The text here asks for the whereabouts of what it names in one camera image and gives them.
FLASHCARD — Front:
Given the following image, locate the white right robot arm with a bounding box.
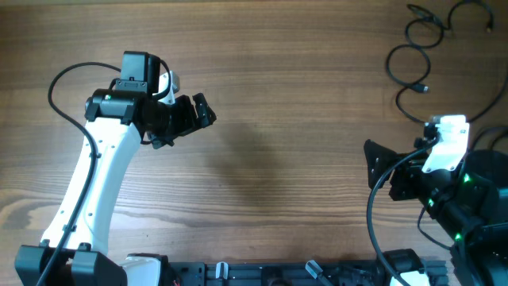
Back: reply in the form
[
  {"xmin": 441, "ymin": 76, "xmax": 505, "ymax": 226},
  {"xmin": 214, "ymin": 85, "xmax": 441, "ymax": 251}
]
[{"xmin": 364, "ymin": 139, "xmax": 507, "ymax": 285}]

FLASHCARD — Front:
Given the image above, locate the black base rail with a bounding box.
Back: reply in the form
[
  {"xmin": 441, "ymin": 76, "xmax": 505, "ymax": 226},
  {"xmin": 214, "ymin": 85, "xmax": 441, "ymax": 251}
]
[{"xmin": 118, "ymin": 260, "xmax": 449, "ymax": 286}]

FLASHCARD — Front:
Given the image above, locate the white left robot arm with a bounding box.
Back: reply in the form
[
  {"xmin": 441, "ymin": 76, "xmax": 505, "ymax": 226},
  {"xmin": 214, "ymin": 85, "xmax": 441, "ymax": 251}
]
[{"xmin": 15, "ymin": 51, "xmax": 216, "ymax": 285}]

